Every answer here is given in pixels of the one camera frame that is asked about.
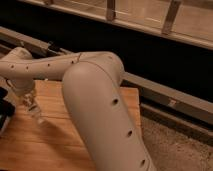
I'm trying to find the metal rail frame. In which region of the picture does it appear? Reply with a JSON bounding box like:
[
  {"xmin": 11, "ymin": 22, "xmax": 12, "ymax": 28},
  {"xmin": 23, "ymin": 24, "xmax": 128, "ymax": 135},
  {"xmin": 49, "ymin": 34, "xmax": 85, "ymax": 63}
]
[{"xmin": 0, "ymin": 26, "xmax": 213, "ymax": 144}]

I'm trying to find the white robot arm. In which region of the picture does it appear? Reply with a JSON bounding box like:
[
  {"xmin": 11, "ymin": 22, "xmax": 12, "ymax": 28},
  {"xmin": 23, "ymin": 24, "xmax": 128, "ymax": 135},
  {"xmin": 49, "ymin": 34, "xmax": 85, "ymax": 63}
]
[{"xmin": 0, "ymin": 47, "xmax": 157, "ymax": 171}]

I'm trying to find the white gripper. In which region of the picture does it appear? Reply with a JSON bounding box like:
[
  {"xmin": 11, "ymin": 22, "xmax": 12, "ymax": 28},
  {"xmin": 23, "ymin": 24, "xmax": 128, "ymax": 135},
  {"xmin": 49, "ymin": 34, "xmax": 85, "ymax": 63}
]
[{"xmin": 10, "ymin": 79, "xmax": 35, "ymax": 96}]

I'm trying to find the black device at left edge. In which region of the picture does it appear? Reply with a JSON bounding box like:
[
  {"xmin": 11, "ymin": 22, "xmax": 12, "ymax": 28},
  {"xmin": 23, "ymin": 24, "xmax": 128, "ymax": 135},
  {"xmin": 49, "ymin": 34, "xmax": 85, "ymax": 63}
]
[{"xmin": 0, "ymin": 87, "xmax": 15, "ymax": 135}]

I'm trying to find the wooden window frame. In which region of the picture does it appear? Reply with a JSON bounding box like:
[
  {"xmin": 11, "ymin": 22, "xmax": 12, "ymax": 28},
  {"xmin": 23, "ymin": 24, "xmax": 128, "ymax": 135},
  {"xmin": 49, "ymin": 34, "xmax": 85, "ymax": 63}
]
[{"xmin": 19, "ymin": 0, "xmax": 213, "ymax": 50}]

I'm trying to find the black clamp on rail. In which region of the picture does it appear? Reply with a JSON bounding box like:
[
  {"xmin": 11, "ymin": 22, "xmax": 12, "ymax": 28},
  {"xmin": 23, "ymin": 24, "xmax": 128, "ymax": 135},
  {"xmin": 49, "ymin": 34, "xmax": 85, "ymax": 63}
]
[{"xmin": 48, "ymin": 41, "xmax": 63, "ymax": 53}]

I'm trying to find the white plastic bottle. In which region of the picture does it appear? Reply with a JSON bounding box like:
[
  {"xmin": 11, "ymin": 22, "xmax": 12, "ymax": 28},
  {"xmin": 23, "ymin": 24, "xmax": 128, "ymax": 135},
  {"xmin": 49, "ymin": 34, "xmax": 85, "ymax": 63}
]
[{"xmin": 23, "ymin": 93, "xmax": 44, "ymax": 124}]

